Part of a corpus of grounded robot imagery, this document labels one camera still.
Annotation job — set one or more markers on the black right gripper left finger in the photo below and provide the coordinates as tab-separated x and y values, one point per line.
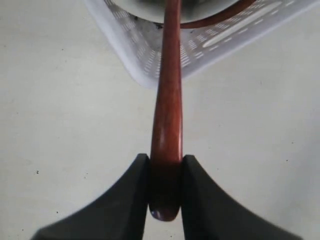
118	214

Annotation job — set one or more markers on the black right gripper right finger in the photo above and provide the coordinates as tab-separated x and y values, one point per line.
209	213

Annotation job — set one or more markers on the dark red wooden spoon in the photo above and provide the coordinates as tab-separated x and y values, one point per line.
167	134

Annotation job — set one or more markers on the white perforated plastic basket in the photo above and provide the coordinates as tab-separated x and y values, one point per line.
138	41

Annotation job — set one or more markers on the grey ceramic bowl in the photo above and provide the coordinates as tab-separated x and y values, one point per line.
191	10

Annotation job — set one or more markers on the brown wooden plate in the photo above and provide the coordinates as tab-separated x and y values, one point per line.
219	17

